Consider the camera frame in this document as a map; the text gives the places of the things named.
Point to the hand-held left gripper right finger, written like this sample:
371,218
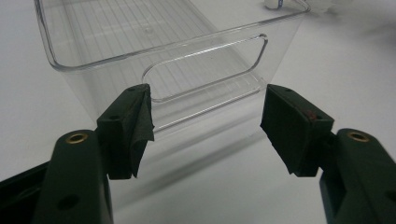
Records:
295,130

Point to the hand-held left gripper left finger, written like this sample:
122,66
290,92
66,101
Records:
124,133

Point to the clear plastic bin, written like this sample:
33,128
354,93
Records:
124,31

